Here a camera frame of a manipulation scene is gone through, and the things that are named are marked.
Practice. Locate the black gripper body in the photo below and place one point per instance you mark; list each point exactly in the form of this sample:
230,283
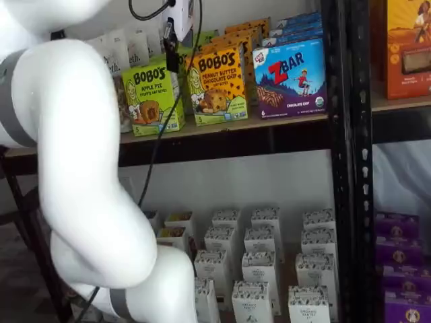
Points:
169,28

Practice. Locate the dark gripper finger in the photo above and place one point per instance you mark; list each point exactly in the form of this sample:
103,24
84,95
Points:
172,57

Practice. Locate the orange Bobo's peanut butter box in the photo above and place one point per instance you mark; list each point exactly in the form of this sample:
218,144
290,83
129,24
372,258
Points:
250,74
256,24
215,87
249,32

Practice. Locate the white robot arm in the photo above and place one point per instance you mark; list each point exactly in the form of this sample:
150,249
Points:
74,134

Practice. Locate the green Bobo's apple pie box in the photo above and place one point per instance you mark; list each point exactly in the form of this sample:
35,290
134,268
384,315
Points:
148,101
205,37
184,57

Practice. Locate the tan shelf board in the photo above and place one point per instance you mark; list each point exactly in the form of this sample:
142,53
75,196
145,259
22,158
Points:
380,101
269,121

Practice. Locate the blue Zbar chocolate chip box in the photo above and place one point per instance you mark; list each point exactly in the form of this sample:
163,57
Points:
299,18
293,36
296,27
289,80

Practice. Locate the yellow granola print box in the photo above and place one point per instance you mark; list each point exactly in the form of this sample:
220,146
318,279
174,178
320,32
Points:
171,235
180,218

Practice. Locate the black metal shelf rack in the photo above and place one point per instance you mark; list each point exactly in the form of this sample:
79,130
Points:
357,235
340,168

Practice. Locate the large orange illustrated box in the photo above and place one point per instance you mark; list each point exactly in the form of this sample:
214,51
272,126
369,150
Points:
407,50

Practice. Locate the white cartons lower shelf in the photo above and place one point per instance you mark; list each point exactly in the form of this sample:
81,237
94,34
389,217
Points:
288,269

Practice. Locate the purple snack box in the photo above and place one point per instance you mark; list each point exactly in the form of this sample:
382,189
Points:
397,223
409,309
399,250
405,279

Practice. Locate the white granola pouch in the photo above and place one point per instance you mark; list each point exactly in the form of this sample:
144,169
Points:
111,50
138,47
154,40

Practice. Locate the white floral print carton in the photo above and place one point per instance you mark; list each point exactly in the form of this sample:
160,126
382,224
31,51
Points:
266,217
318,240
257,267
250,303
308,306
318,218
219,239
210,266
259,240
225,218
314,269
203,303

